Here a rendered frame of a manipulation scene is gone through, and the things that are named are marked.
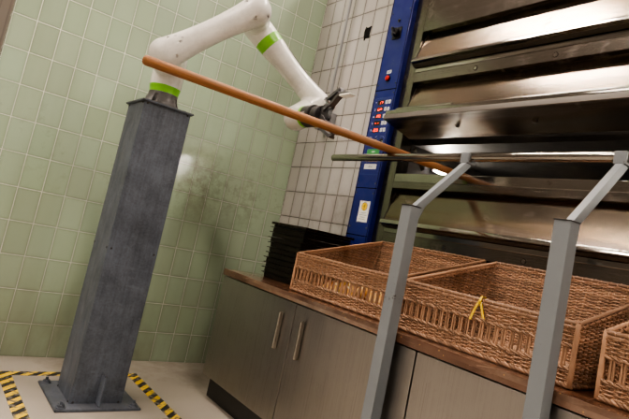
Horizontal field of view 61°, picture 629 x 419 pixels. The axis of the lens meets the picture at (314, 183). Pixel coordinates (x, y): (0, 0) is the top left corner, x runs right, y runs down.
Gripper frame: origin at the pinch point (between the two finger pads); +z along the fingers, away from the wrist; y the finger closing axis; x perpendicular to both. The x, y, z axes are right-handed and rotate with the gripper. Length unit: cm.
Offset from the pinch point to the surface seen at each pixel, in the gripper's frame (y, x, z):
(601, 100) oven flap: -11, -41, 73
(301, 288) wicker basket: 69, -6, -13
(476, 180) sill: 13, -55, 21
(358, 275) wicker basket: 58, -7, 16
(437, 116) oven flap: -11.0, -41.8, 5.8
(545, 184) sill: 13, -55, 50
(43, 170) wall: 44, 77, -116
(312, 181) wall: 17, -55, -91
